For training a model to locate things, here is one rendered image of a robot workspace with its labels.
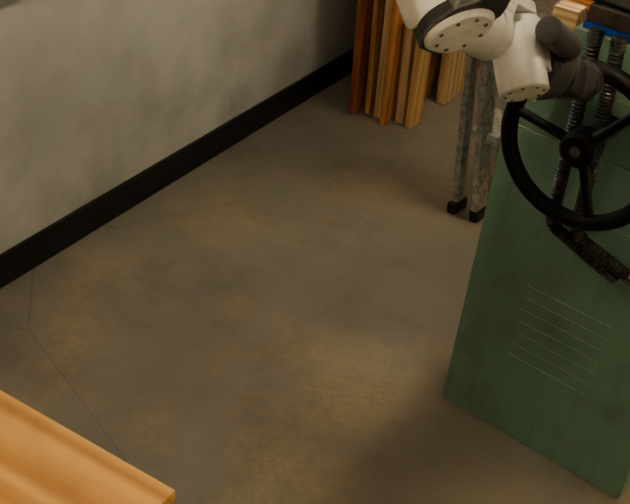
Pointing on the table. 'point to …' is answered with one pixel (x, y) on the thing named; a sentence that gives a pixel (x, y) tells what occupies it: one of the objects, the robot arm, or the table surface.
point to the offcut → (570, 13)
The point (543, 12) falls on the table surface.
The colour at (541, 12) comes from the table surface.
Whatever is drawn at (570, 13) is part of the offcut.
